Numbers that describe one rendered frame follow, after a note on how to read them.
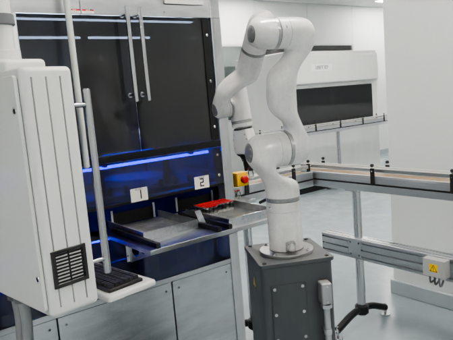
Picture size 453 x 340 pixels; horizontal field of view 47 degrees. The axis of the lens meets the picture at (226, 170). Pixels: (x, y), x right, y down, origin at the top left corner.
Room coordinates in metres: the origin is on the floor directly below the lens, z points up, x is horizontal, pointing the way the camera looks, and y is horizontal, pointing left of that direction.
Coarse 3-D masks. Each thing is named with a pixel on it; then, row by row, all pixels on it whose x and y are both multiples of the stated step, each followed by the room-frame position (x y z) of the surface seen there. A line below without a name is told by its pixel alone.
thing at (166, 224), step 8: (160, 216) 2.42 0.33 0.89; (168, 216) 2.36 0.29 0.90; (176, 216) 2.30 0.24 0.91; (184, 216) 2.25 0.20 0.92; (112, 224) 2.25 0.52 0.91; (128, 224) 2.33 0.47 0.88; (136, 224) 2.31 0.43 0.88; (144, 224) 2.30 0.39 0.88; (152, 224) 2.29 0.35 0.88; (160, 224) 2.27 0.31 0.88; (168, 224) 2.26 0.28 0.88; (176, 224) 2.25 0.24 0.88; (184, 224) 2.13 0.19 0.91; (192, 224) 2.15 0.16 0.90; (136, 232) 2.06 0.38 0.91; (144, 232) 2.02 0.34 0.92; (152, 232) 2.04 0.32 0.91; (160, 232) 2.06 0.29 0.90; (168, 232) 2.08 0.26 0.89; (176, 232) 2.10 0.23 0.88
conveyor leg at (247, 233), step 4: (244, 232) 2.85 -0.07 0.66; (248, 232) 2.84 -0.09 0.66; (244, 236) 2.85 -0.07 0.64; (248, 236) 2.84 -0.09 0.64; (244, 240) 2.85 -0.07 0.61; (248, 240) 2.84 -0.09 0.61; (252, 240) 2.86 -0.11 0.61; (244, 244) 2.86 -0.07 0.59; (248, 244) 2.84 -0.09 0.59; (252, 244) 2.86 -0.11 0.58; (244, 248) 2.87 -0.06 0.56; (248, 276) 2.85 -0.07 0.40; (248, 280) 2.85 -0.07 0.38; (248, 284) 2.85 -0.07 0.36; (248, 288) 2.85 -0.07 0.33; (248, 292) 2.86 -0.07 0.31; (248, 296) 2.86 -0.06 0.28
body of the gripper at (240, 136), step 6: (234, 132) 2.09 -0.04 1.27; (240, 132) 2.06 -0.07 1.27; (246, 132) 2.04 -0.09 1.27; (252, 132) 2.05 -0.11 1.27; (234, 138) 2.10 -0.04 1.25; (240, 138) 2.06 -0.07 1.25; (246, 138) 2.04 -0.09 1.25; (234, 144) 2.10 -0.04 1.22; (240, 144) 2.07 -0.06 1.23; (240, 150) 2.07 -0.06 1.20
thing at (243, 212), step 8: (240, 208) 2.46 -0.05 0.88; (248, 208) 2.42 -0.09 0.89; (256, 208) 2.38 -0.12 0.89; (264, 208) 2.33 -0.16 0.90; (208, 216) 2.24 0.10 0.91; (216, 216) 2.20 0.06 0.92; (224, 216) 2.33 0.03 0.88; (232, 216) 2.31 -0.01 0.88; (240, 216) 2.16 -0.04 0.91; (248, 216) 2.18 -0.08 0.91; (256, 216) 2.21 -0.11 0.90; (264, 216) 2.24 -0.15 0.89; (232, 224) 2.13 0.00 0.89; (240, 224) 2.16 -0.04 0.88
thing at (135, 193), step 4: (136, 188) 2.29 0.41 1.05; (140, 188) 2.30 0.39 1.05; (144, 188) 2.31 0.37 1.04; (132, 192) 2.28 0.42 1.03; (136, 192) 2.29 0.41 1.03; (144, 192) 2.31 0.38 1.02; (132, 196) 2.28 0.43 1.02; (136, 196) 2.29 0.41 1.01; (140, 196) 2.30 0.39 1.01; (144, 196) 2.31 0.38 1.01; (132, 200) 2.28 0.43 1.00; (136, 200) 2.29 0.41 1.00; (140, 200) 2.30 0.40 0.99
